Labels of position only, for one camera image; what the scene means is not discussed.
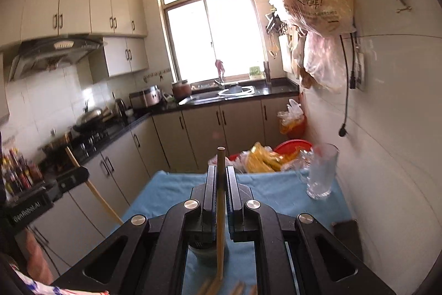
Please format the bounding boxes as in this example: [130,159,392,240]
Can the black wok pan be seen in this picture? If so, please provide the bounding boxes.
[73,107,115,133]

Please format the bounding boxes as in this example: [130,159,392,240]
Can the pink plastic bag hanging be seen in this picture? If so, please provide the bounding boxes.
[289,32,347,93]

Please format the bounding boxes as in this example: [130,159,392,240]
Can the blue towel table cover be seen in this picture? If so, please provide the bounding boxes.
[122,171,351,294]

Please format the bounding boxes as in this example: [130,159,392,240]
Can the range hood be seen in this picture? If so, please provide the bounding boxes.
[8,34,104,82]

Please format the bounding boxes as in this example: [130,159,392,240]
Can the yellow plastic bags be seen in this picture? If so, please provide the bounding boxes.
[233,142,303,173]

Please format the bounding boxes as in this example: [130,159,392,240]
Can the kitchen window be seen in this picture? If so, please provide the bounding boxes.
[160,0,264,84]

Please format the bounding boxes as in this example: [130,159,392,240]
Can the clear glass pitcher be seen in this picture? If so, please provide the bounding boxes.
[296,143,339,200]

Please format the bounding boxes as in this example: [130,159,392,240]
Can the black kitchen countertop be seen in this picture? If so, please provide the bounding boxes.
[39,79,300,174]

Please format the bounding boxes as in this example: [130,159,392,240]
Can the condiment bottles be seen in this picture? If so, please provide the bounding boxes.
[1,147,43,199]

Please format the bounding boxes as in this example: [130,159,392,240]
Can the wooden chopstick three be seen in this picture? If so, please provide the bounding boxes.
[196,278,222,295]

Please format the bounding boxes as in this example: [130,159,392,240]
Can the wooden chopstick one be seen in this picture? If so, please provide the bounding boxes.
[65,147,123,224]

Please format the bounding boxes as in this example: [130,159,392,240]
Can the wooden chopstick nine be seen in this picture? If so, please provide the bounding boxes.
[216,146,226,281]

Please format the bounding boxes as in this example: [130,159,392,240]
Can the upper wall cabinets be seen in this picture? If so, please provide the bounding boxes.
[1,0,148,82]

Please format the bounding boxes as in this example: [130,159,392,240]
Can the silver rice cooker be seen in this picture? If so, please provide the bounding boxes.
[129,85,162,110]

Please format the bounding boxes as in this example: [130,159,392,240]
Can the black hanging cable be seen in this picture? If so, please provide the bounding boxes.
[338,34,351,138]

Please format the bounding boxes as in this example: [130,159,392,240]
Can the lower kitchen cabinets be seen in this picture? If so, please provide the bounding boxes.
[31,95,290,275]

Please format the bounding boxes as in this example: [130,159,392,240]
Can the orange bag on floor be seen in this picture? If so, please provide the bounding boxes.
[277,99,307,139]

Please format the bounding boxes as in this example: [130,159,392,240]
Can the brown clay pot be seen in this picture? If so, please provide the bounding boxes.
[172,80,192,102]

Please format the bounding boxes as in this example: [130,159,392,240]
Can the red plastic basin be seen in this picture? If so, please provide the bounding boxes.
[230,139,312,164]

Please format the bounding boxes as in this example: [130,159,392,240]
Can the dark green utensil holder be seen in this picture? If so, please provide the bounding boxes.
[189,240,217,268]

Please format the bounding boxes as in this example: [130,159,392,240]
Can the black kettle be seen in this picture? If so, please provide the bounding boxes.
[115,98,127,121]

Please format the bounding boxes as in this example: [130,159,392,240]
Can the wooden chopstick five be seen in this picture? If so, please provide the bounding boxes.
[229,281,245,295]

